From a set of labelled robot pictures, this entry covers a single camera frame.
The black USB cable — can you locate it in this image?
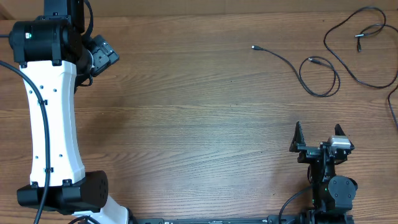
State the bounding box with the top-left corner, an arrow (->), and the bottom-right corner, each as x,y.
251,45 -> 341,98

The thin black cable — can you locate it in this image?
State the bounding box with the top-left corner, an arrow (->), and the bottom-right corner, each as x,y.
323,6 -> 398,90

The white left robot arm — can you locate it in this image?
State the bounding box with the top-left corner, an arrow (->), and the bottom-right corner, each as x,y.
8,0 -> 135,224

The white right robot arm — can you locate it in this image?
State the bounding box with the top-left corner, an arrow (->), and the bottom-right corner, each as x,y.
288,121 -> 358,223

